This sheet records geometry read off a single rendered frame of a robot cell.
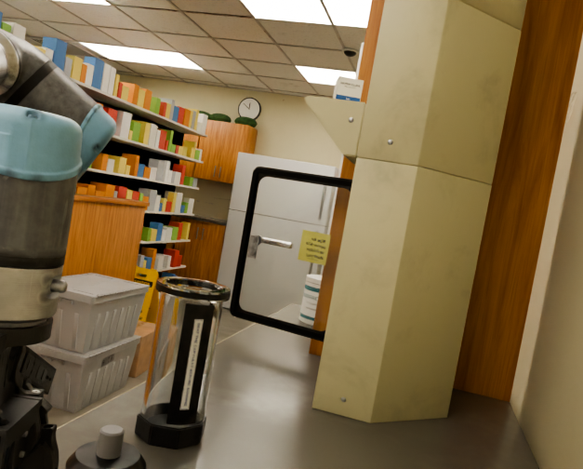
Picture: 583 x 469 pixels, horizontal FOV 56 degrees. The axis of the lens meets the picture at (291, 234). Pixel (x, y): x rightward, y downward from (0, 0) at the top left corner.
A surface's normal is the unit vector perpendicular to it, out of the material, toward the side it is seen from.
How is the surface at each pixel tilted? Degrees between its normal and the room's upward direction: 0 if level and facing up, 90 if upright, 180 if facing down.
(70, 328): 95
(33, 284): 89
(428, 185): 90
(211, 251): 90
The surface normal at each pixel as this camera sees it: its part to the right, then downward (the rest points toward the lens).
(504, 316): -0.25, 0.01
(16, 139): 0.25, 0.05
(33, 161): 0.54, 0.09
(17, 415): 0.17, -0.98
